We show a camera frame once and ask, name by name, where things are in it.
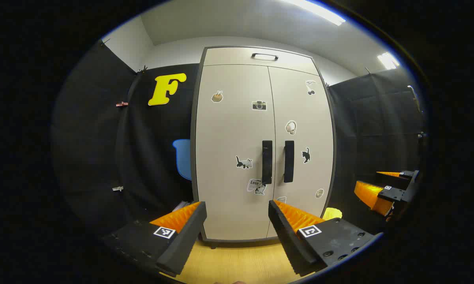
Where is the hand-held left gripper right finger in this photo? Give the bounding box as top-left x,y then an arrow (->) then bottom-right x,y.
268,199 -> 384,277

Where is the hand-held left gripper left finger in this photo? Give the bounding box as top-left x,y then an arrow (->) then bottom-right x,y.
102,201 -> 208,277

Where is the white cabinet door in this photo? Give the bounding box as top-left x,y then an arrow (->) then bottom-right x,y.
195,64 -> 277,241
268,66 -> 335,239

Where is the black door handle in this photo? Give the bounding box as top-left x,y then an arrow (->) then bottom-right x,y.
262,140 -> 273,185
283,140 -> 295,183

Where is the white double-door shoe cabinet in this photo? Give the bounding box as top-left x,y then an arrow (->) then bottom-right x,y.
190,46 -> 337,249

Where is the white cabinet top drawer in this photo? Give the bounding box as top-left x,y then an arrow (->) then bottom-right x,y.
203,47 -> 319,75

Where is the small upright book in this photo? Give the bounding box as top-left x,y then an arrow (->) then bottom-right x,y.
173,200 -> 194,213

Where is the short ceiling light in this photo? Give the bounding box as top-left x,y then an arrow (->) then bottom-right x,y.
377,52 -> 400,70

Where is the long ceiling light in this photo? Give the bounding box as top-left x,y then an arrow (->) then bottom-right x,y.
284,0 -> 347,26

